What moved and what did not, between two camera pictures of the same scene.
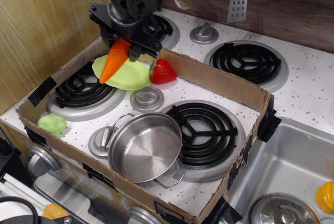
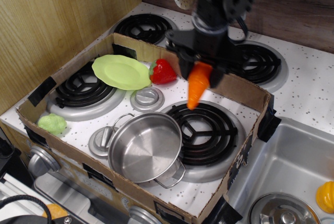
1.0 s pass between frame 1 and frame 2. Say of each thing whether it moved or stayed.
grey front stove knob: stayed
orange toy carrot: moved
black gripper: moved
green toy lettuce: stayed
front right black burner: stayed
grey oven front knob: stayed
